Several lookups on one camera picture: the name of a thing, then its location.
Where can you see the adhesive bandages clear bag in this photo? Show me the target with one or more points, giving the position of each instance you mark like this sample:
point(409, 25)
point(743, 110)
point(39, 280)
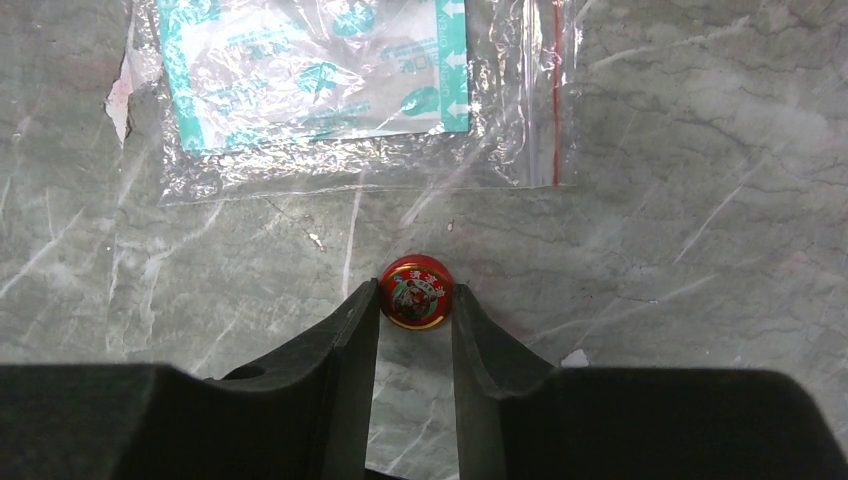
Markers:
point(254, 98)

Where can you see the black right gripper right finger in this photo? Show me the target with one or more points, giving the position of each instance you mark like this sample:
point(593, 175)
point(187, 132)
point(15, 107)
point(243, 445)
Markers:
point(520, 417)

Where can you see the small orange cap piece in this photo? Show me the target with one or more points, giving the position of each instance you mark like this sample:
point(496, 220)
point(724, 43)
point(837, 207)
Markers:
point(417, 292)

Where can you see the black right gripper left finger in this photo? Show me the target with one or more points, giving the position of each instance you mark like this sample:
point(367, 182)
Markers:
point(301, 411)

